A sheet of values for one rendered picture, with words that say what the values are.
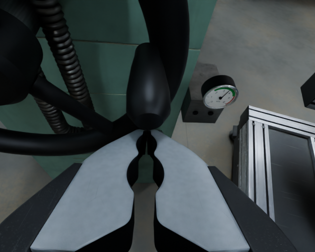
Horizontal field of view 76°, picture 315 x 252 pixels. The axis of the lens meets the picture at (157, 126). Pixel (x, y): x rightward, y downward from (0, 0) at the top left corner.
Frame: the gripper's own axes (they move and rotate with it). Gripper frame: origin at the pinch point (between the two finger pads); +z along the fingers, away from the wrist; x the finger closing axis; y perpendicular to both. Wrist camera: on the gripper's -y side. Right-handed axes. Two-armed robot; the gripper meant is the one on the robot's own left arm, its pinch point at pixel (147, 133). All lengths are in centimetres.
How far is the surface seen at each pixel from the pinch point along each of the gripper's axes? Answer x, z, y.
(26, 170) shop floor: -53, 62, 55
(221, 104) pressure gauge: 13.9, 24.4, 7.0
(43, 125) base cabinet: -26.4, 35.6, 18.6
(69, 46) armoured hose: -8.3, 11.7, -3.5
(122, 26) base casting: -4.4, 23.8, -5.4
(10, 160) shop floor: -62, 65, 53
